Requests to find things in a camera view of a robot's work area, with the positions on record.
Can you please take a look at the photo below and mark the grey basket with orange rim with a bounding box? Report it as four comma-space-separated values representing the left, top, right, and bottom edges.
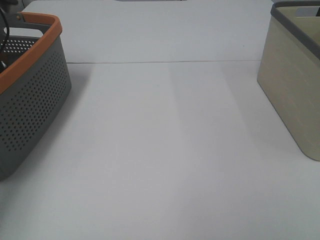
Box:
0, 12, 72, 180

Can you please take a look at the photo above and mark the black cable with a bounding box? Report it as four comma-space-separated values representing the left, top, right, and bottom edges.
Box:
0, 7, 11, 55

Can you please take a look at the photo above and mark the beige fabric bin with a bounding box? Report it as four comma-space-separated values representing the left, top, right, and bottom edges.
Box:
257, 0, 320, 161

